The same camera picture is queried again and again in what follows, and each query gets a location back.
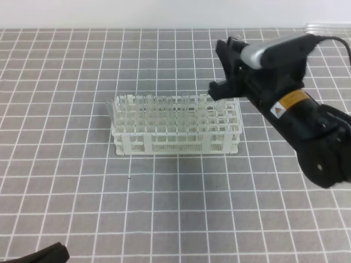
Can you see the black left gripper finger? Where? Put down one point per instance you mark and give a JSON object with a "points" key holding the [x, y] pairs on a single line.
{"points": [[56, 253]]}

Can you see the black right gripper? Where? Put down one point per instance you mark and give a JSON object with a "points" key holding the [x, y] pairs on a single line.
{"points": [[270, 80]]}

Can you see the clear glass test tube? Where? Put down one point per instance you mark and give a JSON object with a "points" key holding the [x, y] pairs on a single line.
{"points": [[220, 107]]}

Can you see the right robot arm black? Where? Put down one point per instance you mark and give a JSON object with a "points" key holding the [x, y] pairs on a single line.
{"points": [[320, 135]]}

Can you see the white plastic test tube rack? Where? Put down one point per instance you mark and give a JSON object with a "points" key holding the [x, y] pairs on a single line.
{"points": [[207, 132]]}

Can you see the leaning glass tube rack left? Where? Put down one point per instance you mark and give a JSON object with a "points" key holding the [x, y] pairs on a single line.
{"points": [[111, 109]]}

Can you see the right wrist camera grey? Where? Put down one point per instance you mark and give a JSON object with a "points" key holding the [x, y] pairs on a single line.
{"points": [[280, 51]]}

